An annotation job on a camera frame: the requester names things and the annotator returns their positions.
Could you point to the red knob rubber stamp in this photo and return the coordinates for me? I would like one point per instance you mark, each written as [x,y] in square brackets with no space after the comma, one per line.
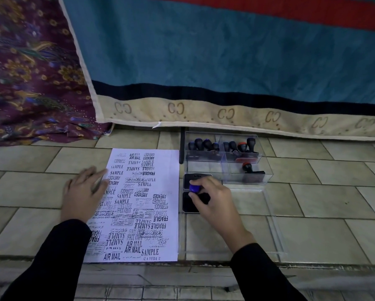
[249,169]

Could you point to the clear plastic organizer box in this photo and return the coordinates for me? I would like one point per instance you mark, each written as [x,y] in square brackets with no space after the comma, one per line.
[218,169]

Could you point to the blue striped mattress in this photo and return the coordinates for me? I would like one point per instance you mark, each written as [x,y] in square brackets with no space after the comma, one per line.
[225,59]

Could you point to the person's right thumb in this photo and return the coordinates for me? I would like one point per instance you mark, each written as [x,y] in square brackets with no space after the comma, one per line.
[197,198]

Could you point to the person's right forearm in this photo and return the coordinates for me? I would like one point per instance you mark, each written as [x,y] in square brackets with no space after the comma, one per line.
[259,275]

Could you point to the person's right hand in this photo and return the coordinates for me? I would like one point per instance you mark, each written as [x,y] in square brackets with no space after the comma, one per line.
[220,210]

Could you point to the black ink pad case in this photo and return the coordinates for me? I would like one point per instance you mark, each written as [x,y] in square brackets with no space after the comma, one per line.
[189,206]

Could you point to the person's left fingers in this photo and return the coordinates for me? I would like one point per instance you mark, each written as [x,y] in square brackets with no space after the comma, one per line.
[95,178]

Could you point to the person's left forearm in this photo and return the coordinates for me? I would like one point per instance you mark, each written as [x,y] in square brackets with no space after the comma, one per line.
[52,263]

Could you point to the row of black rubber stamps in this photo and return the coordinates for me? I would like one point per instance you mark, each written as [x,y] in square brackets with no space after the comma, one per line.
[206,145]

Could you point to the white stamped paper sheet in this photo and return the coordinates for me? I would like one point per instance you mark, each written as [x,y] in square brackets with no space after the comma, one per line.
[143,203]

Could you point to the person's left hand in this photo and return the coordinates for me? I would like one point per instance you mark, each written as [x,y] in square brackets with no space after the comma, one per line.
[77,200]

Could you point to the clear plastic box lid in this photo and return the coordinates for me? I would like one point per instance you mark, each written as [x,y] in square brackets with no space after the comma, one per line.
[262,225]

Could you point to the blue knob rubber stamp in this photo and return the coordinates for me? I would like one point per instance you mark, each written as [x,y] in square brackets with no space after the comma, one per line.
[194,187]

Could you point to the purple floral cloth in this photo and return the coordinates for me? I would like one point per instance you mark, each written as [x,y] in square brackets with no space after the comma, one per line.
[30,75]

